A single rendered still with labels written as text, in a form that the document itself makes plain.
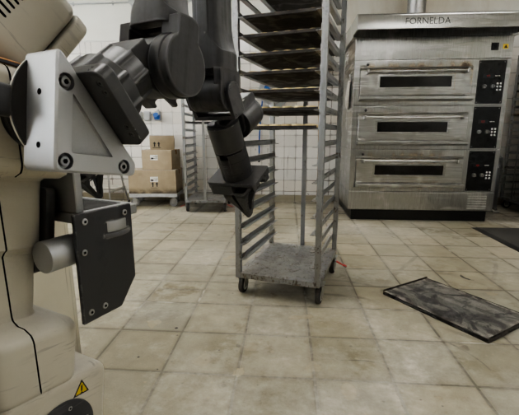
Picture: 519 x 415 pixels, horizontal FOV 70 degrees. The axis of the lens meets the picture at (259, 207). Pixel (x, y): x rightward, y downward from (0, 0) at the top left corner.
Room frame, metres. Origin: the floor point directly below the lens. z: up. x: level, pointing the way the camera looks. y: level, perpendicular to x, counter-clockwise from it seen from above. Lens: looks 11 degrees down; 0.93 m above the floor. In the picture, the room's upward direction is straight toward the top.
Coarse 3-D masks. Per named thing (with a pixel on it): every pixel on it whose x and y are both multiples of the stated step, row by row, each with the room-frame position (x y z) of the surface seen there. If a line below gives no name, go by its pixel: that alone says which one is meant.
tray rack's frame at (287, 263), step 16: (272, 144) 2.55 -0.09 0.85; (304, 144) 2.49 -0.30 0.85; (336, 144) 2.40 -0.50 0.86; (272, 160) 2.55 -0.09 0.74; (304, 160) 2.49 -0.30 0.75; (336, 160) 2.40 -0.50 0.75; (272, 176) 2.55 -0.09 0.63; (304, 176) 2.49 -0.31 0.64; (336, 176) 2.40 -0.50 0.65; (304, 192) 2.49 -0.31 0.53; (336, 192) 2.40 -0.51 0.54; (304, 208) 2.49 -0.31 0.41; (336, 208) 2.40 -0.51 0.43; (304, 224) 2.49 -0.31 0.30; (336, 224) 2.40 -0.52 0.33; (272, 240) 2.55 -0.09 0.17; (304, 240) 2.49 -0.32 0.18; (336, 240) 2.40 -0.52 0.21; (256, 256) 2.25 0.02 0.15; (272, 256) 2.26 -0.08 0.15; (288, 256) 2.26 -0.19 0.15; (304, 256) 2.26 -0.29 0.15; (336, 256) 2.34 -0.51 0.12; (256, 272) 1.98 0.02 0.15; (272, 272) 1.98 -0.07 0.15; (288, 272) 1.98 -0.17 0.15; (304, 272) 1.98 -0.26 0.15; (320, 272) 1.98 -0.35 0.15
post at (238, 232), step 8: (232, 0) 1.98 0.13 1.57; (232, 8) 1.98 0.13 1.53; (232, 16) 1.98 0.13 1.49; (232, 24) 1.98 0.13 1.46; (232, 32) 1.98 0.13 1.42; (240, 64) 2.00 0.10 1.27; (240, 80) 1.99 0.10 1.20; (240, 216) 1.98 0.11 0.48; (240, 232) 1.97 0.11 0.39; (240, 248) 1.97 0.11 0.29; (240, 256) 1.97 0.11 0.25; (240, 264) 1.97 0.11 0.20; (240, 272) 1.97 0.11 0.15
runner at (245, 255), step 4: (272, 232) 2.52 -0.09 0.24; (276, 232) 2.54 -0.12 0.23; (264, 236) 2.37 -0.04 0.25; (268, 236) 2.43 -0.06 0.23; (272, 236) 2.44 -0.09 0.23; (260, 240) 2.29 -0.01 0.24; (264, 240) 2.34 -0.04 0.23; (256, 244) 2.22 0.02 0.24; (260, 244) 2.26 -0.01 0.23; (252, 248) 2.15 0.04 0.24; (256, 248) 2.18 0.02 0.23; (244, 252) 2.02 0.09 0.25; (248, 252) 2.08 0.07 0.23; (252, 252) 2.10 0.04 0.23; (244, 256) 2.02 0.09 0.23; (248, 256) 2.02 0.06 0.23
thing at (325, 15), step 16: (320, 64) 1.83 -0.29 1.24; (320, 80) 1.83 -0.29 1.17; (320, 96) 1.83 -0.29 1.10; (320, 112) 1.83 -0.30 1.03; (320, 128) 1.83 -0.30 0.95; (320, 144) 1.83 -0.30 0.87; (320, 160) 1.83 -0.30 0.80; (320, 176) 1.82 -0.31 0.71; (320, 192) 1.82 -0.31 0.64; (320, 208) 1.82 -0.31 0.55; (320, 224) 1.82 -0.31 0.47; (320, 240) 1.82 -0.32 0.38; (320, 256) 1.83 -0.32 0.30
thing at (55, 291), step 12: (60, 228) 1.22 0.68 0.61; (36, 276) 1.09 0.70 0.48; (48, 276) 1.14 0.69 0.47; (60, 276) 1.19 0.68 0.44; (72, 276) 1.25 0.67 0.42; (36, 288) 1.09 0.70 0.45; (48, 288) 1.13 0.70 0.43; (60, 288) 1.19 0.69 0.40; (72, 288) 1.25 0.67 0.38; (36, 300) 1.08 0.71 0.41; (48, 300) 1.13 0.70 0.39; (60, 300) 1.18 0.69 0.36; (72, 300) 1.24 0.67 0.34; (60, 312) 1.17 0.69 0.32; (72, 312) 1.23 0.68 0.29
